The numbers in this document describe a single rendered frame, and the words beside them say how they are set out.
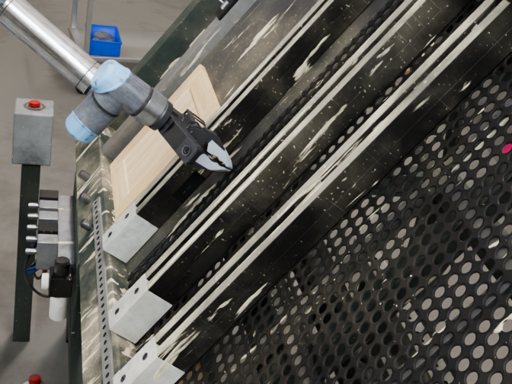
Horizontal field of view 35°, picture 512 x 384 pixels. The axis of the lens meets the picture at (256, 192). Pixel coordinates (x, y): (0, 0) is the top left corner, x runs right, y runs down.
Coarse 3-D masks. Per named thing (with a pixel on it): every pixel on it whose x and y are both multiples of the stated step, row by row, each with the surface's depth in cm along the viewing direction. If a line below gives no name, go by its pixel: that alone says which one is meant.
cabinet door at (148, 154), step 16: (192, 80) 230; (208, 80) 224; (176, 96) 233; (192, 96) 224; (208, 96) 216; (208, 112) 210; (144, 128) 238; (128, 144) 241; (144, 144) 232; (160, 144) 223; (128, 160) 235; (144, 160) 226; (160, 160) 216; (112, 176) 236; (128, 176) 228; (144, 176) 219; (128, 192) 221
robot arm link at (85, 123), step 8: (88, 96) 173; (80, 104) 174; (88, 104) 172; (96, 104) 171; (72, 112) 175; (80, 112) 173; (88, 112) 172; (96, 112) 171; (104, 112) 171; (72, 120) 174; (80, 120) 173; (88, 120) 172; (96, 120) 172; (104, 120) 173; (112, 120) 174; (72, 128) 174; (80, 128) 174; (88, 128) 173; (96, 128) 174; (104, 128) 175; (80, 136) 175; (88, 136) 175; (96, 136) 176
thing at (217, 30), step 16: (240, 0) 231; (256, 0) 232; (224, 16) 233; (240, 16) 234; (208, 32) 235; (224, 32) 235; (192, 48) 238; (208, 48) 236; (176, 64) 241; (192, 64) 238; (176, 80) 239; (128, 128) 244; (112, 144) 245
